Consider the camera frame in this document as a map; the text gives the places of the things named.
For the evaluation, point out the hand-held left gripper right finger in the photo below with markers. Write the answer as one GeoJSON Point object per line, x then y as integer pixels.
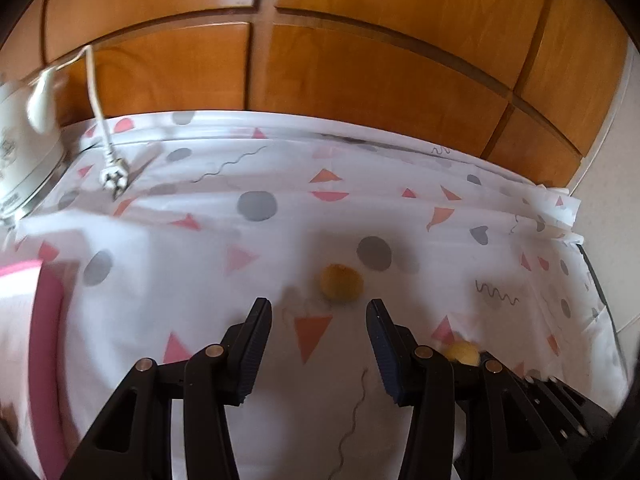
{"type": "Point", "coordinates": [385, 360]}

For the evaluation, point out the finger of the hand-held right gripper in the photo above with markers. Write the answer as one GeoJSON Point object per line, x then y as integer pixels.
{"type": "Point", "coordinates": [575, 402]}
{"type": "Point", "coordinates": [555, 412]}

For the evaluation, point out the white ceramic kettle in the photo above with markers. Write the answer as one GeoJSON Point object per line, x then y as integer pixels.
{"type": "Point", "coordinates": [20, 135]}

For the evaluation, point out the pink box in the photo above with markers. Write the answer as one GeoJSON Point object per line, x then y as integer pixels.
{"type": "Point", "coordinates": [46, 360]}

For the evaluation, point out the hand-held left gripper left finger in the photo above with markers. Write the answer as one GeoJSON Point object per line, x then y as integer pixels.
{"type": "Point", "coordinates": [252, 355]}

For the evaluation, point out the patterned white tablecloth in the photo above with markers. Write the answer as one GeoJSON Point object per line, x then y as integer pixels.
{"type": "Point", "coordinates": [300, 220]}

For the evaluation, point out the wooden wardrobe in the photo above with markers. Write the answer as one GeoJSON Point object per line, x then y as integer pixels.
{"type": "Point", "coordinates": [350, 75]}

